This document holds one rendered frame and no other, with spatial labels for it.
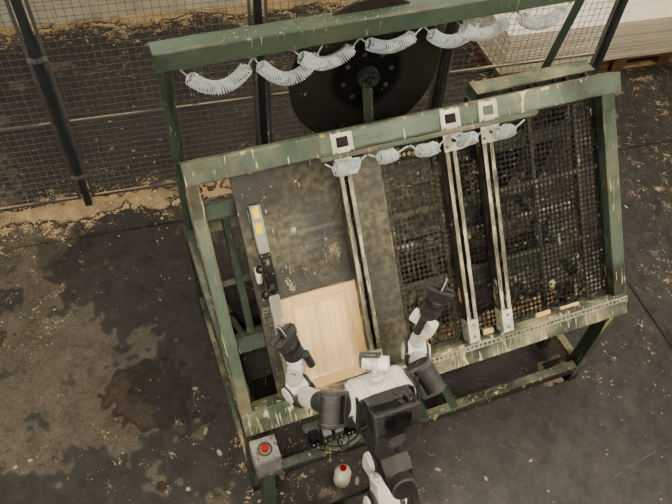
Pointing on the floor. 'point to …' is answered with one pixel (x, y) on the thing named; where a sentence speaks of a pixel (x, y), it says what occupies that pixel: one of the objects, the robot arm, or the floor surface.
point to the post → (269, 489)
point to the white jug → (342, 475)
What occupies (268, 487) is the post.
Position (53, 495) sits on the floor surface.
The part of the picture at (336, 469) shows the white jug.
